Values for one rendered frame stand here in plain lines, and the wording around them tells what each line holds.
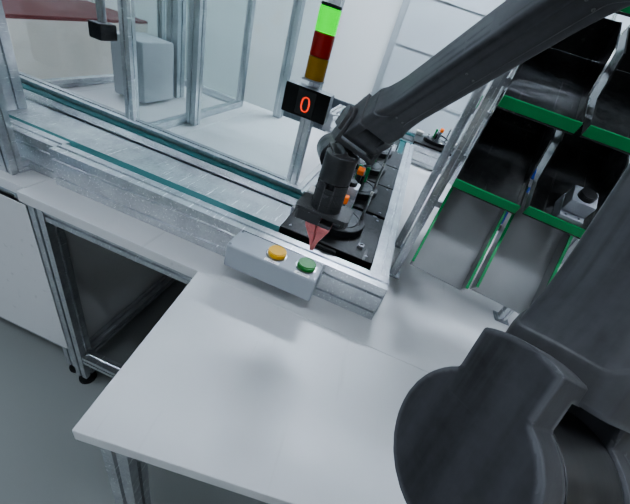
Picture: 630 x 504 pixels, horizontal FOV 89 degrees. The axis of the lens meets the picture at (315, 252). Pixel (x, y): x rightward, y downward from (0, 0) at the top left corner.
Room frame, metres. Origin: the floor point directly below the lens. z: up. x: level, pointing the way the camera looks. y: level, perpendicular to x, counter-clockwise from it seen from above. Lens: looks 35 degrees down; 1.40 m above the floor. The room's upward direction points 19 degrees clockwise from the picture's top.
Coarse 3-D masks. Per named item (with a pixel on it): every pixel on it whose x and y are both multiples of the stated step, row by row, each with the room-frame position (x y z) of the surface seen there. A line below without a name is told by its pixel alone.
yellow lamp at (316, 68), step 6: (312, 60) 0.88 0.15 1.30; (318, 60) 0.88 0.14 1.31; (324, 60) 0.88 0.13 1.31; (312, 66) 0.88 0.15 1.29; (318, 66) 0.88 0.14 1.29; (324, 66) 0.89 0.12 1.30; (306, 72) 0.89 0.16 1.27; (312, 72) 0.88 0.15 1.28; (318, 72) 0.88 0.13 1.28; (324, 72) 0.89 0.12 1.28; (312, 78) 0.88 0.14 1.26; (318, 78) 0.88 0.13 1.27
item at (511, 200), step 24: (504, 120) 0.90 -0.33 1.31; (528, 120) 0.88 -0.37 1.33; (480, 144) 0.81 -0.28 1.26; (504, 144) 0.82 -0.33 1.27; (528, 144) 0.84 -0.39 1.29; (480, 168) 0.74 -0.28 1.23; (504, 168) 0.75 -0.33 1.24; (528, 168) 0.76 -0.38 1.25; (480, 192) 0.65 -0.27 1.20; (504, 192) 0.68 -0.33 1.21
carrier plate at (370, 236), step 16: (352, 208) 0.87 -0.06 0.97; (288, 224) 0.68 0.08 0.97; (304, 224) 0.70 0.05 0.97; (368, 224) 0.81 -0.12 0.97; (304, 240) 0.65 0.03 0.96; (320, 240) 0.65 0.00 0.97; (336, 240) 0.68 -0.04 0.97; (352, 240) 0.70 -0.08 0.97; (368, 240) 0.73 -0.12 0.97; (352, 256) 0.64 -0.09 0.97; (368, 256) 0.66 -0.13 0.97
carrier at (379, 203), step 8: (368, 168) 1.05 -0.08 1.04; (368, 184) 1.04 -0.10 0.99; (376, 184) 1.04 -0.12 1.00; (360, 192) 0.96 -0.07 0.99; (368, 192) 0.98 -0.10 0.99; (376, 192) 1.00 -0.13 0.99; (384, 192) 1.07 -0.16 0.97; (360, 200) 0.95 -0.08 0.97; (376, 200) 0.99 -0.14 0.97; (384, 200) 1.01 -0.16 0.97; (360, 208) 0.89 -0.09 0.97; (368, 208) 0.91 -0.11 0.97; (376, 208) 0.93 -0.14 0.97; (384, 208) 0.95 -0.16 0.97; (384, 216) 0.89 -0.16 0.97
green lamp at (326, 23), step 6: (324, 6) 0.88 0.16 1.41; (324, 12) 0.88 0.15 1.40; (330, 12) 0.88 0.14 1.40; (336, 12) 0.88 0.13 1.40; (318, 18) 0.89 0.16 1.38; (324, 18) 0.88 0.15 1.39; (330, 18) 0.88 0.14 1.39; (336, 18) 0.89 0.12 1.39; (318, 24) 0.88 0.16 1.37; (324, 24) 0.88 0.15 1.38; (330, 24) 0.88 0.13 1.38; (336, 24) 0.89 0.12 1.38; (318, 30) 0.88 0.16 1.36; (324, 30) 0.88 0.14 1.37; (330, 30) 0.88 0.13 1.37; (336, 30) 0.90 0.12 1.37
